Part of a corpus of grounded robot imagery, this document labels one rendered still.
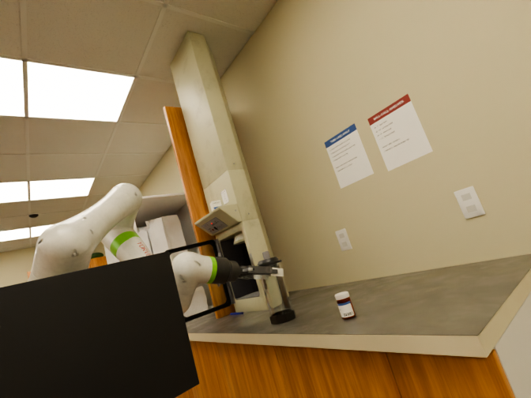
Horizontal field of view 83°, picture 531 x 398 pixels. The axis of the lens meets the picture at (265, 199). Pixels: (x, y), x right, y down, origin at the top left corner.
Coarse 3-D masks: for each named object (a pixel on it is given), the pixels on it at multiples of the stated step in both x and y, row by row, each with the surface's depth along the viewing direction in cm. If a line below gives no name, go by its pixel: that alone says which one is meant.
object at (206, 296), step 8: (192, 248) 173; (200, 248) 175; (208, 248) 178; (200, 288) 168; (208, 288) 170; (216, 288) 172; (200, 296) 167; (208, 296) 169; (216, 296) 171; (224, 296) 173; (192, 304) 163; (200, 304) 165; (208, 304) 167; (216, 304) 169; (192, 312) 162; (200, 312) 164; (192, 320) 161
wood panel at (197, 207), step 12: (168, 108) 201; (180, 108) 207; (168, 120) 198; (180, 120) 203; (180, 132) 200; (180, 144) 197; (180, 156) 194; (192, 156) 199; (180, 168) 191; (192, 168) 196; (192, 180) 193; (192, 192) 190; (192, 204) 187; (204, 204) 192; (192, 216) 185; (204, 240) 184; (216, 312) 174; (228, 312) 178
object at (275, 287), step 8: (264, 264) 115; (280, 264) 118; (264, 280) 116; (272, 280) 114; (280, 280) 115; (264, 288) 116; (272, 288) 114; (280, 288) 114; (272, 296) 113; (280, 296) 113; (288, 296) 115; (272, 304) 113; (280, 304) 112; (288, 304) 114; (272, 312) 113; (280, 312) 112
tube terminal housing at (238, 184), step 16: (224, 176) 168; (240, 176) 170; (208, 192) 185; (240, 192) 166; (240, 208) 162; (256, 208) 172; (240, 224) 162; (256, 224) 165; (224, 240) 182; (256, 240) 161; (256, 256) 158; (272, 256) 174; (240, 304) 170; (256, 304) 158
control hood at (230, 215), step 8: (216, 208) 157; (224, 208) 156; (232, 208) 159; (208, 216) 165; (216, 216) 162; (224, 216) 159; (232, 216) 157; (240, 216) 161; (200, 224) 176; (232, 224) 163; (208, 232) 180; (216, 232) 176
